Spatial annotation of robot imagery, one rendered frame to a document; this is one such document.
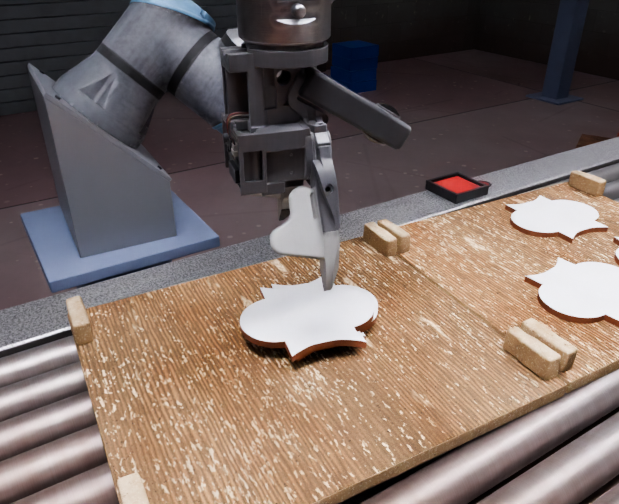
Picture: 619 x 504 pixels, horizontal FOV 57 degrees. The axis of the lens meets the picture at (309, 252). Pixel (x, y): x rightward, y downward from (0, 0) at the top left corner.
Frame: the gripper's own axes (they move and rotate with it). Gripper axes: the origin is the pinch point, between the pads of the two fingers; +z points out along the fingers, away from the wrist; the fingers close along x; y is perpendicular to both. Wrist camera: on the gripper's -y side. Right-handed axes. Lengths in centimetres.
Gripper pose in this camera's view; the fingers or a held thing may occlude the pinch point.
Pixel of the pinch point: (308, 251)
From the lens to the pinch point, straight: 57.3
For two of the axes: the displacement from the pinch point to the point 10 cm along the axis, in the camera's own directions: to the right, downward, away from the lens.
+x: 3.1, 4.7, -8.2
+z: 0.0, 8.7, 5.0
